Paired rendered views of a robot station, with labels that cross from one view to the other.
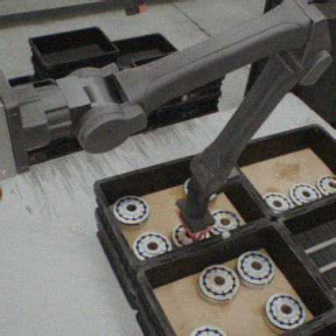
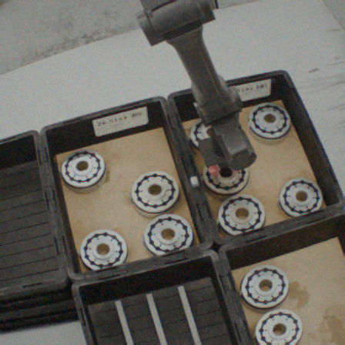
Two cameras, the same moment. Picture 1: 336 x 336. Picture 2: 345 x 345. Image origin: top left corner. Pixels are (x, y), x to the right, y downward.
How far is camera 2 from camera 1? 139 cm
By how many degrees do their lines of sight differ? 64
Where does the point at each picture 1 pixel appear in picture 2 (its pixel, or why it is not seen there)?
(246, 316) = (114, 219)
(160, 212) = (274, 157)
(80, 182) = not seen: outside the picture
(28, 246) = (266, 68)
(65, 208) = (317, 100)
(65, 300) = not seen: hidden behind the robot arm
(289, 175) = (329, 328)
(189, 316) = (126, 165)
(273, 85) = not seen: hidden behind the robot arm
